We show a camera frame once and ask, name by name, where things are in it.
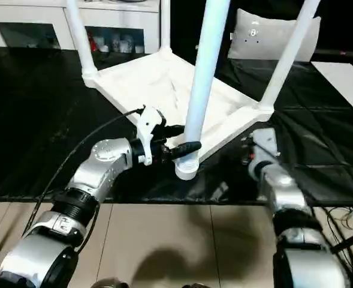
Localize black table mat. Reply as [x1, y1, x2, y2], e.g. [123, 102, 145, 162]
[0, 45, 353, 203]

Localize white glass-door cabinet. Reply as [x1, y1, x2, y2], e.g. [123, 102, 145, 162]
[0, 0, 162, 56]

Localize black cabinet with yellow label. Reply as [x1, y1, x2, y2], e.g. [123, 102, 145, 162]
[169, 0, 238, 61]

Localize white flat board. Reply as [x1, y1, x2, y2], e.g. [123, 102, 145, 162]
[311, 60, 353, 107]

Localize thin floor cables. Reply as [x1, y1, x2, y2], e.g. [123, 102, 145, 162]
[327, 206, 353, 242]

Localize black stand bar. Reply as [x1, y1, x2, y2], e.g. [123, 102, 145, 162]
[332, 230, 353, 254]

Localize grey cushion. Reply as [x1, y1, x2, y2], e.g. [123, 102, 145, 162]
[227, 8, 321, 62]

